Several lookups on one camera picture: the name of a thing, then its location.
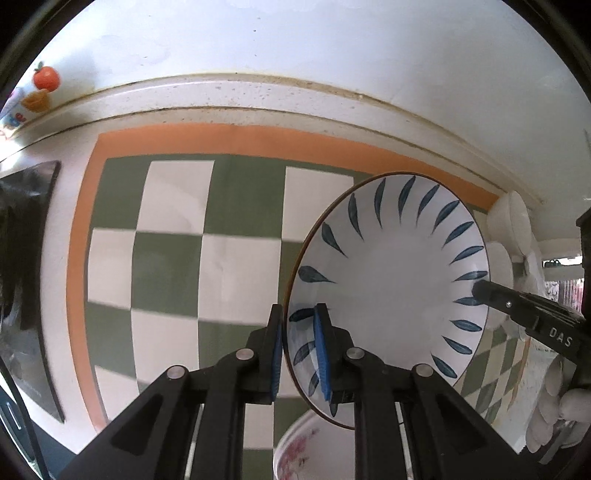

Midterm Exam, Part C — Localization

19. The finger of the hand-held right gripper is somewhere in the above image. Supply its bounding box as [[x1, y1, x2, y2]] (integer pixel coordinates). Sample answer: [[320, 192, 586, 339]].
[[471, 279, 591, 367]]

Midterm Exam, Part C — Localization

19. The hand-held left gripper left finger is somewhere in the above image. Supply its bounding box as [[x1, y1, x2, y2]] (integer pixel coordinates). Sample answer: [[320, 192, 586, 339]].
[[59, 304, 284, 480]]

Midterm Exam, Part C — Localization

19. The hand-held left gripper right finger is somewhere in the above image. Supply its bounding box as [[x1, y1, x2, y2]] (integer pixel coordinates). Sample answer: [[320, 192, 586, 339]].
[[313, 302, 539, 480]]

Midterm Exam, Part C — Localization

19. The pink floral plate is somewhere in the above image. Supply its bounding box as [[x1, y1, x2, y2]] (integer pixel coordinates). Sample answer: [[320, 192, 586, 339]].
[[272, 408, 416, 480]]

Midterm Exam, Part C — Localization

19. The blue leaf patterned plate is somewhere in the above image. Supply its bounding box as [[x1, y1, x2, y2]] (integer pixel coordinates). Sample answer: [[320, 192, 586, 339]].
[[283, 173, 491, 430]]

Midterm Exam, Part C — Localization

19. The person's right hand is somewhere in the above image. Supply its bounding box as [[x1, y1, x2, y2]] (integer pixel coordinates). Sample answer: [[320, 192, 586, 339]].
[[526, 360, 591, 462]]

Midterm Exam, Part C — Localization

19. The metal window grille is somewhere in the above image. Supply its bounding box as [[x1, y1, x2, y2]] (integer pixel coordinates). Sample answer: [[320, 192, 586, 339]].
[[542, 258, 583, 315]]

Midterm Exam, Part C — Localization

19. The green white checkered mat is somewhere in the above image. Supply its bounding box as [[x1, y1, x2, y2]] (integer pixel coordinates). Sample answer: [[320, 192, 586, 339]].
[[66, 122, 527, 432]]

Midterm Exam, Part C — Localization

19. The black induction cooktop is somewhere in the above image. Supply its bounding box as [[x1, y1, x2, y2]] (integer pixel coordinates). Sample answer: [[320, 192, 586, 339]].
[[0, 161, 65, 423]]

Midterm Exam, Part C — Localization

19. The teal cabinet door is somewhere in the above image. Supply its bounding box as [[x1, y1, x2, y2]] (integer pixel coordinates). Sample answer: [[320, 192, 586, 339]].
[[0, 383, 35, 467]]

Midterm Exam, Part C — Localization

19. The colourful printed packet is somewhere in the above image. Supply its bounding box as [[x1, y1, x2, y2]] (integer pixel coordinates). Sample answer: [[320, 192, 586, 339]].
[[0, 88, 28, 139]]

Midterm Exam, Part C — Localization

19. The black cable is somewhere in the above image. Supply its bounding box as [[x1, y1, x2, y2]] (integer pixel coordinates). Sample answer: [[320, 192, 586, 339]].
[[0, 355, 48, 480]]

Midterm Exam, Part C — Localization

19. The yellow-orange fruit wall sticker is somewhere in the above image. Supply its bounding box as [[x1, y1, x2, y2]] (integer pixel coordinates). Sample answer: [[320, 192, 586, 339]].
[[22, 90, 51, 113]]

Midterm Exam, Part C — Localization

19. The orange fruit wall sticker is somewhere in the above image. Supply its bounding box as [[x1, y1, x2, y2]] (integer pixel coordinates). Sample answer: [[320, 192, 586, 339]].
[[32, 62, 62, 92]]

